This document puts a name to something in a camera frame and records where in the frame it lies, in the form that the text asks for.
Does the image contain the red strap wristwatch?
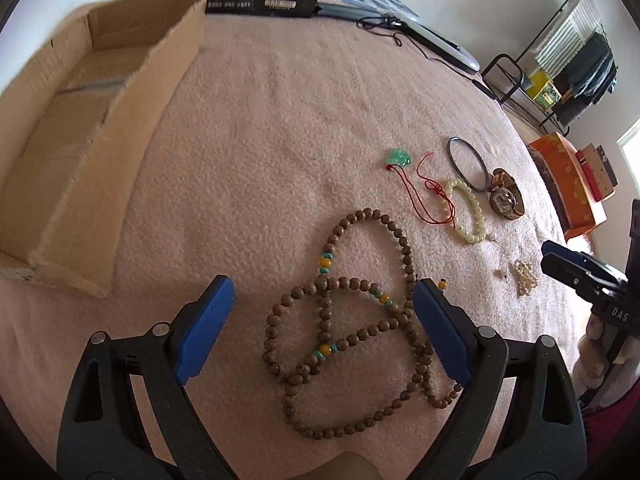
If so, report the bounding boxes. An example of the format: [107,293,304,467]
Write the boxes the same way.
[488,168,525,220]

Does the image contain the cream bead bracelet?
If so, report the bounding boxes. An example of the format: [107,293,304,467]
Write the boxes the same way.
[441,178,497,245]

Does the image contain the brown wooden bead necklace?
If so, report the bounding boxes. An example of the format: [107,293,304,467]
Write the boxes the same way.
[261,207,464,441]

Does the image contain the right gloved hand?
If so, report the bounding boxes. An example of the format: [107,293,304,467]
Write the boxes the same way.
[572,314,639,408]

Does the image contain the orange gift box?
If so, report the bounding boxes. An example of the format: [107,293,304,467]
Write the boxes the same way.
[527,133,606,240]

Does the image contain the dark hanging clothes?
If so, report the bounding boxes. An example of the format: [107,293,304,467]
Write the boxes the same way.
[552,32,617,129]

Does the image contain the black metal rack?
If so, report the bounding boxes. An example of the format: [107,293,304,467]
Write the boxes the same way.
[480,0,613,134]

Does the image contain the open cardboard box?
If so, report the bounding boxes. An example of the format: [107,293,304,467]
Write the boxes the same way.
[1,0,206,298]

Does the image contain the white pearl necklace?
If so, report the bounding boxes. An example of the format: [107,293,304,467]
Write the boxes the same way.
[508,258,539,297]

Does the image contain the blue bangle bracelet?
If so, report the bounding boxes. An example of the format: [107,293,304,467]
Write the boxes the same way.
[447,135,492,194]

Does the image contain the black ring light cable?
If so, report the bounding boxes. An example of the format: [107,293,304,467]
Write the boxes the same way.
[356,14,497,99]

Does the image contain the green jade pendant red cord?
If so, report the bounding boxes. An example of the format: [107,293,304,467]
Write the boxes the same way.
[384,148,458,226]

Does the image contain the white ring light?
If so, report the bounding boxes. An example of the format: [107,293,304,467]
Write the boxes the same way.
[319,1,482,74]

